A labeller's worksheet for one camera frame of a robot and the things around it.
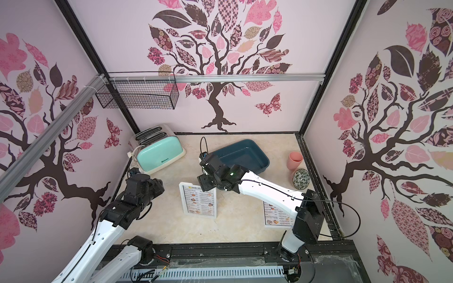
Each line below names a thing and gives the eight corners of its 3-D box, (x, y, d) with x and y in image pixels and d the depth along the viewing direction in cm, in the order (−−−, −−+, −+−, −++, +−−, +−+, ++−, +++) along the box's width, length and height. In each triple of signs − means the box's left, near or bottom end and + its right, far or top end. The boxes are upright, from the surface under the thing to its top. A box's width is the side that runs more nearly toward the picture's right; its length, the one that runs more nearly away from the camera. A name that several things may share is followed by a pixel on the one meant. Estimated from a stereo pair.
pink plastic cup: (285, 170, 105) (289, 160, 97) (287, 160, 109) (291, 150, 101) (296, 173, 103) (302, 163, 95) (298, 163, 108) (303, 153, 100)
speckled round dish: (294, 190, 95) (297, 185, 91) (290, 173, 102) (293, 168, 98) (310, 190, 95) (314, 185, 91) (305, 173, 102) (308, 168, 98)
